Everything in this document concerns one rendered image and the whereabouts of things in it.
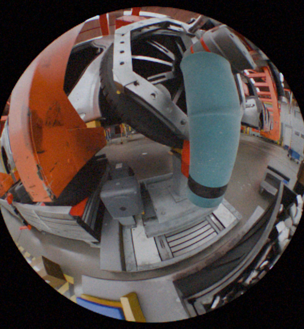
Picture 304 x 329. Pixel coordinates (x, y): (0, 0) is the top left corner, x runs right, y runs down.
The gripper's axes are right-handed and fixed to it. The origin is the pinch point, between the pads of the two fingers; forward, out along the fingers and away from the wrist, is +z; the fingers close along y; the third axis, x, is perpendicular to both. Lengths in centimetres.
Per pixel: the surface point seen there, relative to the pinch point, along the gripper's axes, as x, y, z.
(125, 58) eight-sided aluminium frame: -41.7, -27.2, -0.3
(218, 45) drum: -37.3, -15.2, -17.0
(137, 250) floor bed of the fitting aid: -115, -33, -2
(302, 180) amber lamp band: -61, -16, -36
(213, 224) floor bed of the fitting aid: -111, 10, -24
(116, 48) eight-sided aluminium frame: -37.2, -29.5, 0.7
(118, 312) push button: -74, -43, -22
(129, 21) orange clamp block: -18.1, -27.8, 0.0
